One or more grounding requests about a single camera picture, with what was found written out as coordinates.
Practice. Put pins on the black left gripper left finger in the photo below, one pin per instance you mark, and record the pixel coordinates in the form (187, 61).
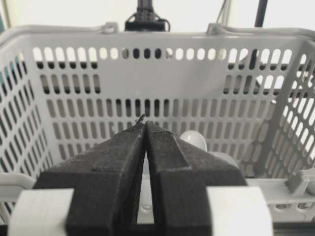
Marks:
(91, 194)

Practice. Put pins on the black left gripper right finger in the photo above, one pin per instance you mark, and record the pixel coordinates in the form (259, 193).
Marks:
(196, 193)

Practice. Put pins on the white chinese spoon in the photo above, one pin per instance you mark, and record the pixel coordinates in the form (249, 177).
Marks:
(192, 137)

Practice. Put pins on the grey plastic shopping basket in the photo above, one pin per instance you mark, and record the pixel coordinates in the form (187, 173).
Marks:
(249, 92)

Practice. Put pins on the black pole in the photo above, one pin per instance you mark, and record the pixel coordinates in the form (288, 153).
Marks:
(259, 21)

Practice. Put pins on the black camera stand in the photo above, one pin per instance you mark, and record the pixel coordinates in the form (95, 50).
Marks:
(145, 19)

